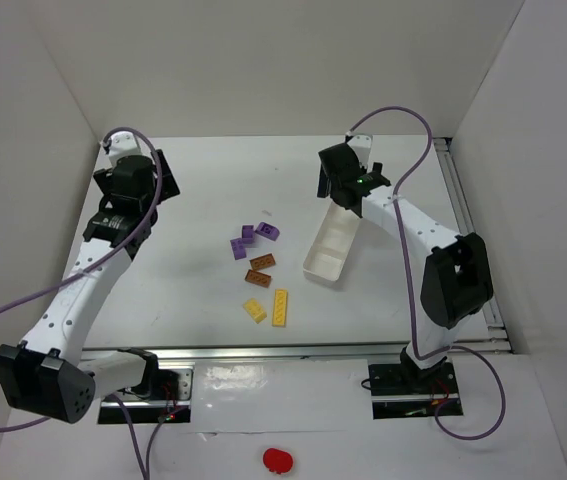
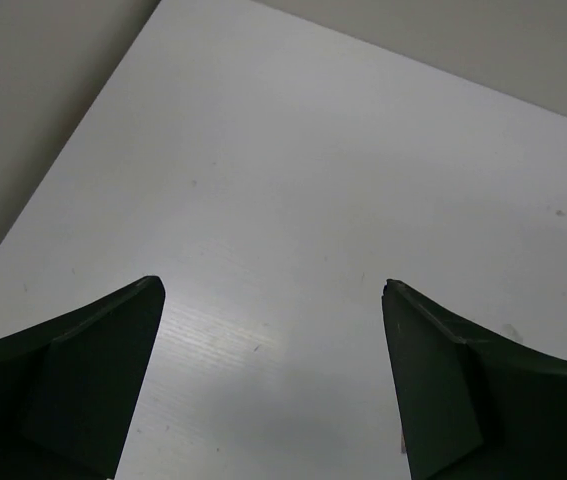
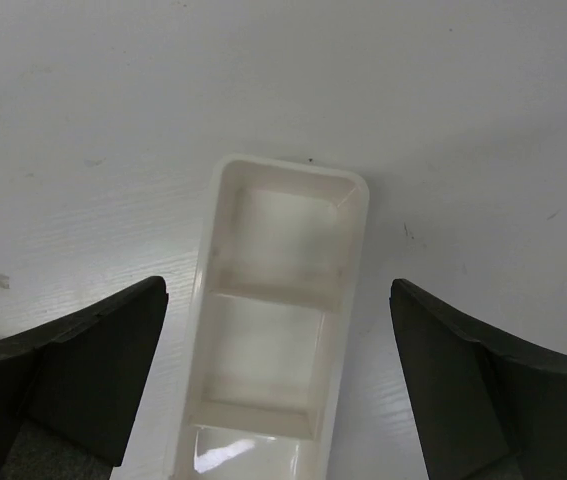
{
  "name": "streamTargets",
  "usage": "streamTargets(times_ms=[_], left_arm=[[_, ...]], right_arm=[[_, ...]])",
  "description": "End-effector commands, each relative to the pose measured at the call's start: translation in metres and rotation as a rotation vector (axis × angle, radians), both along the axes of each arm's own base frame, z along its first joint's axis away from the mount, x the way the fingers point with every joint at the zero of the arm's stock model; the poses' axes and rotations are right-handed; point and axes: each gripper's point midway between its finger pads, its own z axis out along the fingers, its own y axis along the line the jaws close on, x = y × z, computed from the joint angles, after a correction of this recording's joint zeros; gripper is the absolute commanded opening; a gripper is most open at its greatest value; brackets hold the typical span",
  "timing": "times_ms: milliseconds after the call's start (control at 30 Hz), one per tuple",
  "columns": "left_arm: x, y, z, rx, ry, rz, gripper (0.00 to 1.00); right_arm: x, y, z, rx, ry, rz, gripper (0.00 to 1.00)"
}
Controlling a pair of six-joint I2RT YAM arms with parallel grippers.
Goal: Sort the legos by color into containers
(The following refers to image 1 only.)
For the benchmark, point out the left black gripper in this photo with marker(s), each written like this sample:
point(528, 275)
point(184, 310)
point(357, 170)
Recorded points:
point(166, 176)

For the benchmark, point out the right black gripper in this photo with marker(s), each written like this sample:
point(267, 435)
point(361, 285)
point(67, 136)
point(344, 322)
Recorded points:
point(327, 176)

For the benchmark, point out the purple curved lego block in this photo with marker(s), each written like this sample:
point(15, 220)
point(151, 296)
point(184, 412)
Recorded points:
point(267, 231)

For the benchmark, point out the purple round lego block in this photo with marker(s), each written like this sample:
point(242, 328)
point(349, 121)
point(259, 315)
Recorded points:
point(247, 234)

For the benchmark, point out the brown lego brick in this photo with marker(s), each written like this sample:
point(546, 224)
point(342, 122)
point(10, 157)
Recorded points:
point(262, 262)
point(258, 278)

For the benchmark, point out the purple lego brick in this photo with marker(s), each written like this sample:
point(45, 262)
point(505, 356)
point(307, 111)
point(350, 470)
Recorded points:
point(238, 248)

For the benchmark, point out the long yellow lego brick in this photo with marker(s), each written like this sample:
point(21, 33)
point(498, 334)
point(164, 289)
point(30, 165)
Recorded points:
point(279, 314)

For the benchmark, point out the small yellow lego brick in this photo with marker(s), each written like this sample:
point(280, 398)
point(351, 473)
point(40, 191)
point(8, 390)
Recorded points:
point(255, 310)

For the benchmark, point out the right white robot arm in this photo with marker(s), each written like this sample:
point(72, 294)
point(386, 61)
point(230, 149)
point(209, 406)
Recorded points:
point(456, 281)

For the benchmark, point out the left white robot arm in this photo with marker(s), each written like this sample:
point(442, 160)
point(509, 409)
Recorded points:
point(44, 373)

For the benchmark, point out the white compartment tray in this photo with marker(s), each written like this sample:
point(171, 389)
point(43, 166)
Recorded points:
point(330, 248)

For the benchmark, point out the red round button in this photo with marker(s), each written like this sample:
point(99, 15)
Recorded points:
point(278, 461)

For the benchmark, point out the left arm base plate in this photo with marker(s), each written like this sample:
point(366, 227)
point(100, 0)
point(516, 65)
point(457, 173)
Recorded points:
point(168, 401)

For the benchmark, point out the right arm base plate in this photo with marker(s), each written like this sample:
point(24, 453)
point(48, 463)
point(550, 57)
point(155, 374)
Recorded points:
point(392, 397)

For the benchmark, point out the aluminium rail frame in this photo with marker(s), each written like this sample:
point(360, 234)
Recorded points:
point(456, 280)

